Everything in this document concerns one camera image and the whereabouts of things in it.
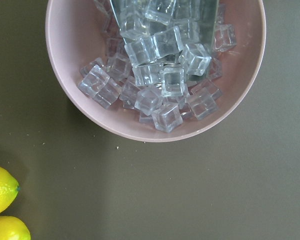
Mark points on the pink bowl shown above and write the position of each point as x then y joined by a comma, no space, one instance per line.
73,38

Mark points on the yellow lemon near lime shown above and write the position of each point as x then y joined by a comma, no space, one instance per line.
9,189

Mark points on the yellow lemon outer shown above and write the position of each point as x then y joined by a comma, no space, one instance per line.
12,228

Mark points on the steel ice scoop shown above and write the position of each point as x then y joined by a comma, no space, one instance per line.
167,34

